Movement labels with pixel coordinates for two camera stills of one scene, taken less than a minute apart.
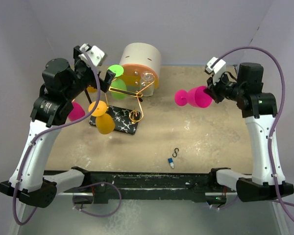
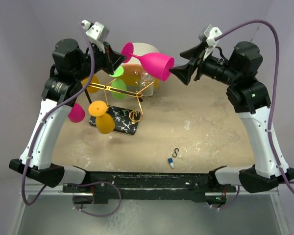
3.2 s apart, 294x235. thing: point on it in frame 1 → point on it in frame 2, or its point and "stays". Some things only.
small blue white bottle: (170, 161) stays
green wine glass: (117, 82) stays
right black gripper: (212, 89) → (194, 53)
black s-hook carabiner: (175, 151) stays
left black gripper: (78, 64) → (111, 59)
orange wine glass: (105, 123) stays
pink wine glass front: (196, 97) → (160, 65)
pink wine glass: (78, 112) stays
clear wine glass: (147, 85) stays
